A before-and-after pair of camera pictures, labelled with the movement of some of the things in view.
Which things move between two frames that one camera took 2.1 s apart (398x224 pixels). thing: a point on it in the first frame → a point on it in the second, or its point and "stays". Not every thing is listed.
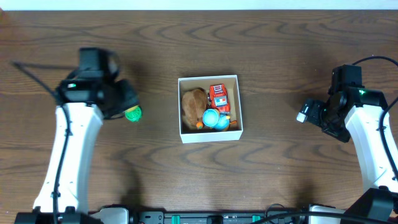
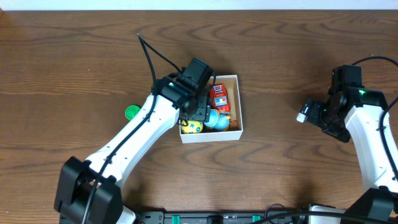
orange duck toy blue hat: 211,117 stays
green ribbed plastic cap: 134,114 stays
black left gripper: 126,99 → 201,109
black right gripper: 315,112 stays
